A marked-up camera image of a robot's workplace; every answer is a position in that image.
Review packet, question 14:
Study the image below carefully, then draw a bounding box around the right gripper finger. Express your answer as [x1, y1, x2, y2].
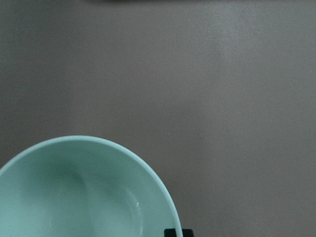
[164, 229, 195, 237]

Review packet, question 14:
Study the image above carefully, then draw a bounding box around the mint green bowl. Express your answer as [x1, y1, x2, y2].
[0, 136, 183, 237]

